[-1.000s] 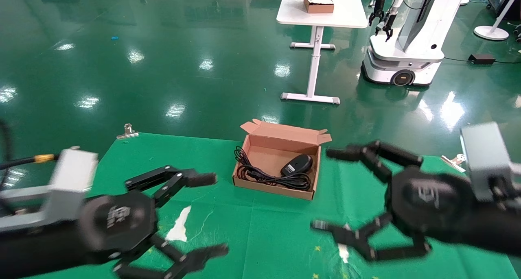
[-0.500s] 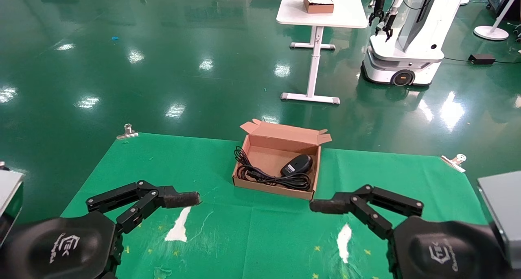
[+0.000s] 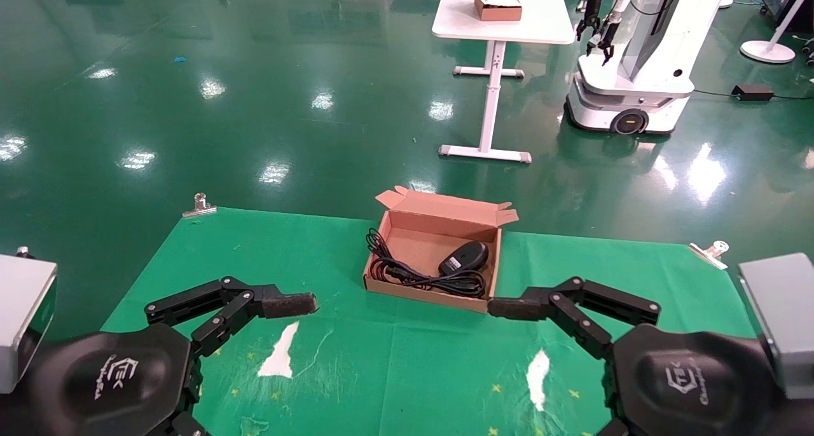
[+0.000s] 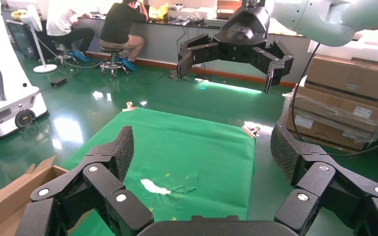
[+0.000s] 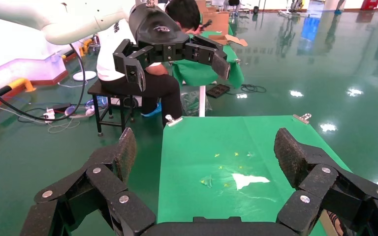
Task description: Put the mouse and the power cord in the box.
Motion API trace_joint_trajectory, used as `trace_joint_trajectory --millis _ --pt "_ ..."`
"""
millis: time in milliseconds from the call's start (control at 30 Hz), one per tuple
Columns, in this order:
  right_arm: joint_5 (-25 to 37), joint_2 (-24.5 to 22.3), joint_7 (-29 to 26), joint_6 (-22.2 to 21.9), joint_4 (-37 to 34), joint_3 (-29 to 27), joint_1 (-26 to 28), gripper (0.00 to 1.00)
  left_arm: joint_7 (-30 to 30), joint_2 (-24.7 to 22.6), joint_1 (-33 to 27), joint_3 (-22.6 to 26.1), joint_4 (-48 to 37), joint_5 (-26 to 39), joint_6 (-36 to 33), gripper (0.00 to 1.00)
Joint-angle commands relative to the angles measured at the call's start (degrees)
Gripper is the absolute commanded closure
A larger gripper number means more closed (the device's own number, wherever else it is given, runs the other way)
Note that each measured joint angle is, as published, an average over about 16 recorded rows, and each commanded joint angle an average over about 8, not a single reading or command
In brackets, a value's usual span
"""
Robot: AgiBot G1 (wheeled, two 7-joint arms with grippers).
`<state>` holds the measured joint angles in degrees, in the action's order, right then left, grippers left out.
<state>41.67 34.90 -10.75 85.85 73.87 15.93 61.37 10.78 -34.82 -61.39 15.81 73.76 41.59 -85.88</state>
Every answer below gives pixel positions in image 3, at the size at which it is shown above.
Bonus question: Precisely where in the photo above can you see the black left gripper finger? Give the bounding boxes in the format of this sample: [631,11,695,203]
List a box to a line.
[144,276,319,359]
[162,411,211,436]

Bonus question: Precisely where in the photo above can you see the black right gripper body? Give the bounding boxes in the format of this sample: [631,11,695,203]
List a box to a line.
[603,325,794,436]

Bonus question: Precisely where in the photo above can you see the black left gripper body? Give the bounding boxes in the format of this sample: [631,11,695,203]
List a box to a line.
[25,325,204,436]

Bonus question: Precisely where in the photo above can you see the black wired computer mouse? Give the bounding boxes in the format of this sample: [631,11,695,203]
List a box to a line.
[366,228,490,299]

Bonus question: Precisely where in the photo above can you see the background robot arm black gripper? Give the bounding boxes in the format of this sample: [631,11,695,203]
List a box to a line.
[587,0,639,67]
[576,0,605,43]

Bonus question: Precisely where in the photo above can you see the open brown cardboard box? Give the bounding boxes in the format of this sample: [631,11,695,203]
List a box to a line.
[362,186,520,315]

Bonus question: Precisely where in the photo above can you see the small cardboard box on table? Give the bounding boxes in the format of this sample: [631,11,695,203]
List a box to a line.
[458,0,523,22]

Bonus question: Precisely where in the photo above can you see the green table cloth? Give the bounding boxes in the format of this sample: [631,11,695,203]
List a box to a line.
[100,207,757,436]

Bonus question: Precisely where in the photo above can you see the metal binder clip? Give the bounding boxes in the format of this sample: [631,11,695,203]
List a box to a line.
[688,240,731,271]
[183,193,219,219]

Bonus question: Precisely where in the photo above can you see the white wheeled background robot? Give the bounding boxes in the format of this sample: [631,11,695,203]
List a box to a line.
[565,0,733,136]

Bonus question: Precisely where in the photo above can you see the white height adjustable table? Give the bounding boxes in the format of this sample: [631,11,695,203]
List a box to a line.
[432,0,576,164]

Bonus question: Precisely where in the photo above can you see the black floor power adapter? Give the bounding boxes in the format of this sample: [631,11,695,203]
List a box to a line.
[731,83,775,103]

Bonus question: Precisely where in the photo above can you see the white round base stand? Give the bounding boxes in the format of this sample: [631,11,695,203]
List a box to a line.
[740,0,814,65]

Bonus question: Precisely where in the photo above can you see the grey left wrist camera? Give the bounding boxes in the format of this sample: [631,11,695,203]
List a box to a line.
[0,246,59,396]

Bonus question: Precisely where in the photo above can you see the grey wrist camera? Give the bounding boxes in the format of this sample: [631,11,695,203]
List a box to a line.
[0,246,59,396]
[738,252,814,400]

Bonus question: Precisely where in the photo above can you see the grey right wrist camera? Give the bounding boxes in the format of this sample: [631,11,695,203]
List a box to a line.
[738,252,814,400]

